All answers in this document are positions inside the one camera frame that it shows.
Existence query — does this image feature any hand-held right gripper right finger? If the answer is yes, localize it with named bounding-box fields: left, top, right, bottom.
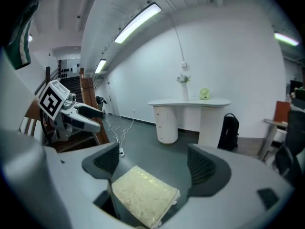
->
left=187, top=143, right=295, bottom=224

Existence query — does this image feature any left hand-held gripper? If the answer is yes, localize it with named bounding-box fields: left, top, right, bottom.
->
left=37, top=79, right=106, bottom=142

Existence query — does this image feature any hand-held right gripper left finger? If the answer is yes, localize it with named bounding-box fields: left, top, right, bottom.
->
left=44, top=141, right=120, bottom=224

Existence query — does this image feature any cream upholstered stool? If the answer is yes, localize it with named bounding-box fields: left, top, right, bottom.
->
left=111, top=165, right=181, bottom=229

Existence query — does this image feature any white kidney-shaped desk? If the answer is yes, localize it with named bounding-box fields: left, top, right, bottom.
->
left=147, top=98, right=232, bottom=145

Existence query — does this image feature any dark wooden furniture piece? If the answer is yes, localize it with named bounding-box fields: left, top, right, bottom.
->
left=20, top=65, right=110, bottom=152

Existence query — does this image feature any black scooter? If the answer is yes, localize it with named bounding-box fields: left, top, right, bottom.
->
left=95, top=95, right=107, bottom=109

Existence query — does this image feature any black backpack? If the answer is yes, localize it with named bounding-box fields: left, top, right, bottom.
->
left=218, top=113, right=240, bottom=152

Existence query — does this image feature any green desk fan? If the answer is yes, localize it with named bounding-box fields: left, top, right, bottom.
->
left=199, top=87, right=210, bottom=100

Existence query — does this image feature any white vase with flowers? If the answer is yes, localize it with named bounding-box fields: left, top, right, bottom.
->
left=176, top=73, right=192, bottom=102

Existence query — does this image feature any small desk with brown panel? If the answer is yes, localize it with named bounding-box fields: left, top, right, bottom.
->
left=258, top=101, right=291, bottom=162

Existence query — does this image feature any black computer monitor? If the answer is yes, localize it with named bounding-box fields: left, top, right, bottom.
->
left=289, top=79, right=305, bottom=99

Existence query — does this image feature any white floor cable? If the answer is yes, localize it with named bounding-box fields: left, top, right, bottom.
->
left=106, top=118, right=135, bottom=150

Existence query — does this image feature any black chrome-frame office chair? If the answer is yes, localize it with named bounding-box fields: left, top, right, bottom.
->
left=274, top=110, right=305, bottom=183

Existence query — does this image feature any white wall conduit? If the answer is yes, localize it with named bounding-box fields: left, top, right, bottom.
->
left=168, top=15, right=185, bottom=63

